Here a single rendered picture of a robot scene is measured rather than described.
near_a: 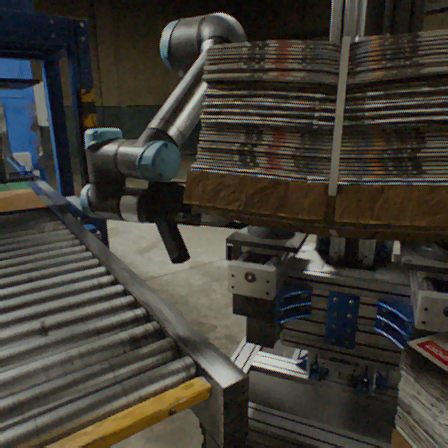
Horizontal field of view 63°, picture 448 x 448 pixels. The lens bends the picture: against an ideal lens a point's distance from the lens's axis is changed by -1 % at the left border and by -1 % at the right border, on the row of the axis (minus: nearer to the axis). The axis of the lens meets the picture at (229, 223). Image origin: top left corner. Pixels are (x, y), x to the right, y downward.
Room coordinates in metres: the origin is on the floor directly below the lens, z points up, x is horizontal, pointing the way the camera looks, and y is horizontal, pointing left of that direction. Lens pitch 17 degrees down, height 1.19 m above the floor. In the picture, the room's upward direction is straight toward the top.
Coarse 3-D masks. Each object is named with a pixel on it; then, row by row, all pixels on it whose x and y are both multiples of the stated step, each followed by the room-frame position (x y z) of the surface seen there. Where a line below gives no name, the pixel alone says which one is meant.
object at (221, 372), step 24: (72, 216) 1.37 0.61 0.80; (96, 240) 1.09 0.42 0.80; (120, 264) 0.90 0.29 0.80; (144, 288) 0.77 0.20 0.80; (168, 312) 0.66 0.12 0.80; (168, 336) 0.59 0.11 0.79; (192, 336) 0.58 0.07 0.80; (216, 360) 0.51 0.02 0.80; (216, 384) 0.46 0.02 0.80; (240, 384) 0.46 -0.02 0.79; (192, 408) 0.52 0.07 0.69; (216, 408) 0.46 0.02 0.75; (240, 408) 0.46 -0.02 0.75; (216, 432) 0.46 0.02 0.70; (240, 432) 0.46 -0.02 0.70
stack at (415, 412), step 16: (432, 336) 0.54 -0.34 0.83; (416, 352) 0.50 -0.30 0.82; (432, 352) 0.49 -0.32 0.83; (416, 368) 0.50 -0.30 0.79; (432, 368) 0.47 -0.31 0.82; (400, 384) 0.52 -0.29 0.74; (416, 384) 0.49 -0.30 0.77; (432, 384) 0.47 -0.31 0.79; (400, 400) 0.52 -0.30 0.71; (416, 400) 0.49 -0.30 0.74; (432, 400) 0.46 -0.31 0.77; (400, 416) 0.52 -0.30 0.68; (416, 416) 0.49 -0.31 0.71; (432, 416) 0.45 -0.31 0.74; (400, 432) 0.51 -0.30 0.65; (416, 432) 0.48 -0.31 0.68; (432, 432) 0.45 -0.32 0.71
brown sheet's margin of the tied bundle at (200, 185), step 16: (192, 176) 0.49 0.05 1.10; (208, 176) 0.48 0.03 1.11; (224, 176) 0.48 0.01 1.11; (240, 176) 0.47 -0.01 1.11; (192, 192) 0.48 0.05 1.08; (208, 192) 0.48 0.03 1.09; (224, 192) 0.47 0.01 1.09; (240, 192) 0.46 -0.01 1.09; (256, 192) 0.46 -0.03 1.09; (272, 192) 0.45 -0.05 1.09; (288, 192) 0.44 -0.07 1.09; (304, 192) 0.44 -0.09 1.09; (240, 208) 0.46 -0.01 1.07; (256, 208) 0.45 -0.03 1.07; (272, 208) 0.44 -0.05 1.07; (288, 208) 0.44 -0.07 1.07
